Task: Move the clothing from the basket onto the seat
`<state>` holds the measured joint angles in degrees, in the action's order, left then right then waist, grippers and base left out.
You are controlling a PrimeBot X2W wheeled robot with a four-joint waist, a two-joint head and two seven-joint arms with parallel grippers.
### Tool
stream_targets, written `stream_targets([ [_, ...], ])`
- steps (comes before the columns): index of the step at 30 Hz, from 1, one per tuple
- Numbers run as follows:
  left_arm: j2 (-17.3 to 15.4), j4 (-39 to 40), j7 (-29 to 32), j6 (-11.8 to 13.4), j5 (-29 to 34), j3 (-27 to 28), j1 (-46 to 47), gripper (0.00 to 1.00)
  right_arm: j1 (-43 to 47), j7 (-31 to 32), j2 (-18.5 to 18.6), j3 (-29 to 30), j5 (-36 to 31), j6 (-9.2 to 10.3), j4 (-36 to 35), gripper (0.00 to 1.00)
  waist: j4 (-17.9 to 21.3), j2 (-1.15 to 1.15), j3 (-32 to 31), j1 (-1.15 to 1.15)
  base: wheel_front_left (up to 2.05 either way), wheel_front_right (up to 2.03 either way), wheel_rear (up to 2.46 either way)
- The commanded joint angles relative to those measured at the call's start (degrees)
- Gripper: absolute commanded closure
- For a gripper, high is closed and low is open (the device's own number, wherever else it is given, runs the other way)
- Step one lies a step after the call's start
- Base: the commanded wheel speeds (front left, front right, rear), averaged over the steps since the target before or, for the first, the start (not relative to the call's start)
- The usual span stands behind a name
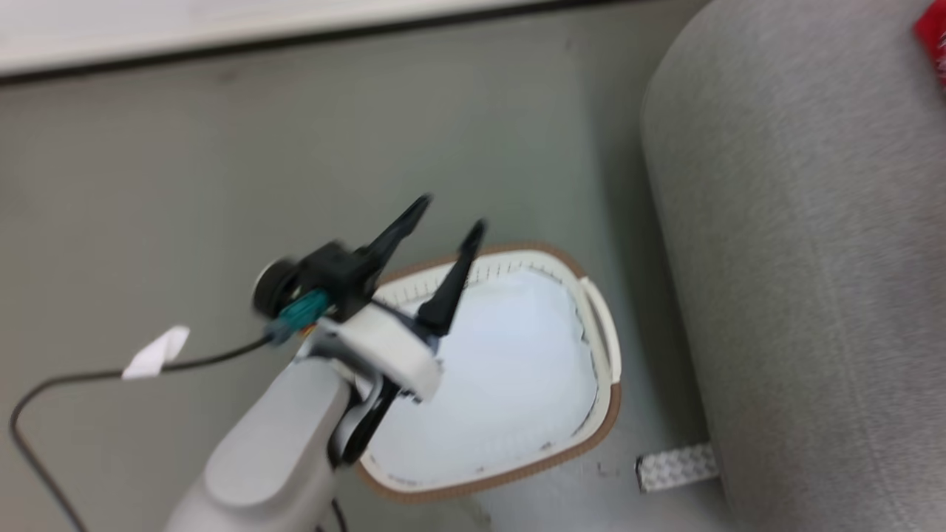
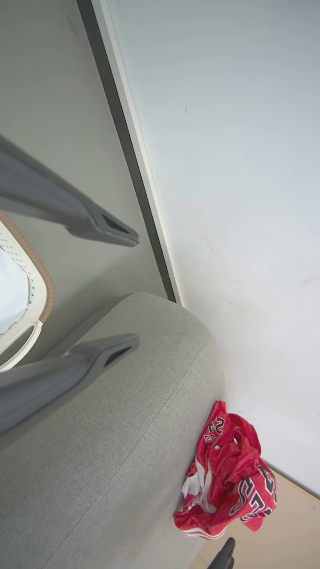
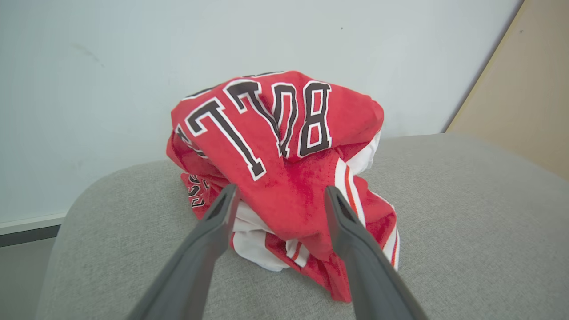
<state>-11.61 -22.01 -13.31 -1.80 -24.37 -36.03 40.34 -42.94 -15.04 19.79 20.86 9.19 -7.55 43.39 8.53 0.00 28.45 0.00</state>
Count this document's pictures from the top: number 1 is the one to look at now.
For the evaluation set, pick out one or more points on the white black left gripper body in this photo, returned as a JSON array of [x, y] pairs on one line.
[[347, 295]]

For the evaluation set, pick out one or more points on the red printed shirt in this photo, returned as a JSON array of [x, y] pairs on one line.
[[934, 37]]

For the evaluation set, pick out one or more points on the white black baseboard strip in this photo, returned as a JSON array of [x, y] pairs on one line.
[[244, 29]]

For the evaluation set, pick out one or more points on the grey fabric sofa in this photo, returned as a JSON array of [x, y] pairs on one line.
[[805, 244]]

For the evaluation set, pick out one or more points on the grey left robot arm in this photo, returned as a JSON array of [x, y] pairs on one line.
[[266, 451]]

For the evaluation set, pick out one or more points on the white garment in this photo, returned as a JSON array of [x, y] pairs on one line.
[[510, 369]]

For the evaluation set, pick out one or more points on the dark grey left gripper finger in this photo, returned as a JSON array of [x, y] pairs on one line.
[[452, 284], [395, 235]]

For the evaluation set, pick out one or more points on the white laundry basket brown rim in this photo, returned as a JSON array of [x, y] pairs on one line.
[[591, 355]]

